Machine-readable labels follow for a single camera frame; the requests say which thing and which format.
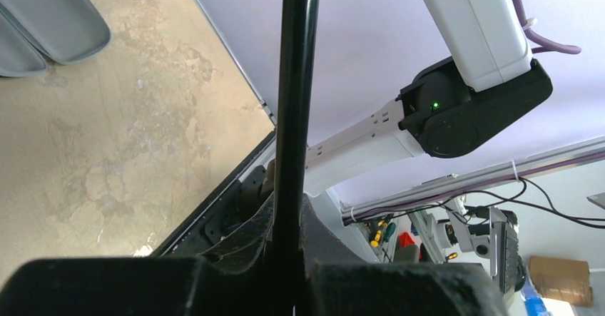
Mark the grey umbrella case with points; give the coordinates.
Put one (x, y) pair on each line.
(33, 31)

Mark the aluminium frame rail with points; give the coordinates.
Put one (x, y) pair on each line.
(441, 188)

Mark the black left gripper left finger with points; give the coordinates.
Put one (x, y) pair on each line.
(130, 286)

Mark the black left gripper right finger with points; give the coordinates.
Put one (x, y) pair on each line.
(402, 289)

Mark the pink and black folding umbrella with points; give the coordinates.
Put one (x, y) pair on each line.
(297, 49)

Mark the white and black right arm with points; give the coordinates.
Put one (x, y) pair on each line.
(490, 80)

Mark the background robot equipment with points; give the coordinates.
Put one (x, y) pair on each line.
(488, 232)

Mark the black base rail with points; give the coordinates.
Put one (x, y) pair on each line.
(234, 201)

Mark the cardboard box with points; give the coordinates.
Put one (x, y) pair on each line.
(562, 279)

